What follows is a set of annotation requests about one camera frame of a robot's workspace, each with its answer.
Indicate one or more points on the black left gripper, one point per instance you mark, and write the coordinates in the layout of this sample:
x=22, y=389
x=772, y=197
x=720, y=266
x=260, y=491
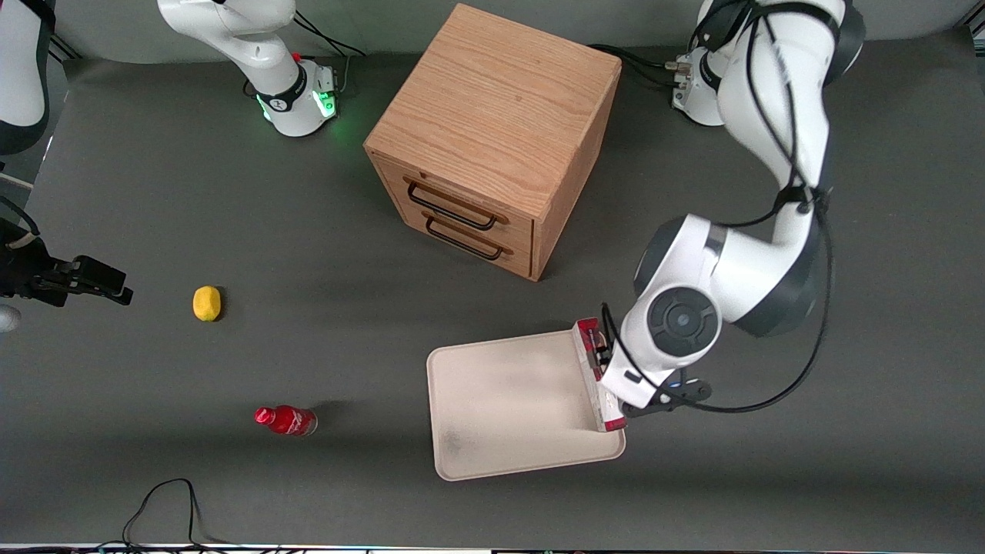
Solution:
x=602, y=358

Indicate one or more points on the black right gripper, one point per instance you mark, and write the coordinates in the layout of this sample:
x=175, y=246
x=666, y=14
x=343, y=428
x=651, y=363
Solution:
x=31, y=277

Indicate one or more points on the red cookie box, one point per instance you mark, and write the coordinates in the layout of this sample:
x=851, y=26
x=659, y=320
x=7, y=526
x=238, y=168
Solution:
x=586, y=332

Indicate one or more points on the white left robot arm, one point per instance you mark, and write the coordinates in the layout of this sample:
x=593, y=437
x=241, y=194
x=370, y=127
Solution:
x=739, y=269

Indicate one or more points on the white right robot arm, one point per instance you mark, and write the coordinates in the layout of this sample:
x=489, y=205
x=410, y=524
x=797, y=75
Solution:
x=254, y=46

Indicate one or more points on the beige plastic tray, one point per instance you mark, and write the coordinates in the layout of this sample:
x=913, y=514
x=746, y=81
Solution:
x=508, y=400

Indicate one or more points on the yellow lemon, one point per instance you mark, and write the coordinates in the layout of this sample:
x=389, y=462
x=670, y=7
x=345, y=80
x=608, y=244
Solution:
x=206, y=303

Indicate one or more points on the red soda bottle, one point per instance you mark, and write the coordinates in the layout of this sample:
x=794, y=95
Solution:
x=288, y=420

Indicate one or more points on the wooden drawer cabinet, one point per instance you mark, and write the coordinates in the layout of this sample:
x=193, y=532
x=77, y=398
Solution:
x=500, y=100

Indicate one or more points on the black frame rail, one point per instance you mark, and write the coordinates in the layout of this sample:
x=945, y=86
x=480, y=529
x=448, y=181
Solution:
x=976, y=28
x=65, y=48

